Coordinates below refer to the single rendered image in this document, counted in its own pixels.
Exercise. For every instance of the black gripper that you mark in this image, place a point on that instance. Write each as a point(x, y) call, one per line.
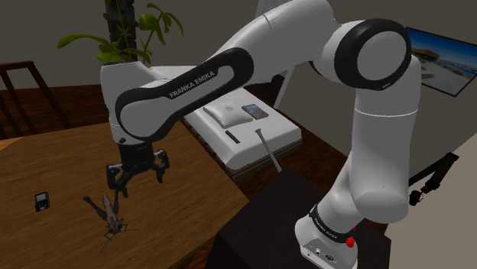
point(136, 156)

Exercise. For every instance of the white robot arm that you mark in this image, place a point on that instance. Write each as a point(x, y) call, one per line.
point(384, 149)

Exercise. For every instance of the brown grasshopper figure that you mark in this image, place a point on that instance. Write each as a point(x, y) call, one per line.
point(110, 216)

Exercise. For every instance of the wooden table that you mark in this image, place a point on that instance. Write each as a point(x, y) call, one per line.
point(179, 208)

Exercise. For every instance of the small black device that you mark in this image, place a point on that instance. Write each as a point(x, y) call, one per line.
point(41, 201)

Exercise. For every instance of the dark wooden chair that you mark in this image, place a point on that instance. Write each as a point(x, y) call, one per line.
point(41, 85)

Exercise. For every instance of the green potted plant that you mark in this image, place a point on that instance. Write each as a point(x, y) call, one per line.
point(119, 41)

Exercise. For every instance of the grey rod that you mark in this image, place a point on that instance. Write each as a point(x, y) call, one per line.
point(269, 151)

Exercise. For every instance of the white bed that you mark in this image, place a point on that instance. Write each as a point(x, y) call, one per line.
point(268, 138)

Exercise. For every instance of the dark robot stand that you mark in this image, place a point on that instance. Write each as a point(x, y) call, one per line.
point(261, 223)

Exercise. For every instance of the black angular object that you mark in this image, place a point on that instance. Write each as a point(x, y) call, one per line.
point(438, 173)

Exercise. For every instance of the framed beach wall picture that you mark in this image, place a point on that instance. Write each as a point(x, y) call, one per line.
point(443, 63)

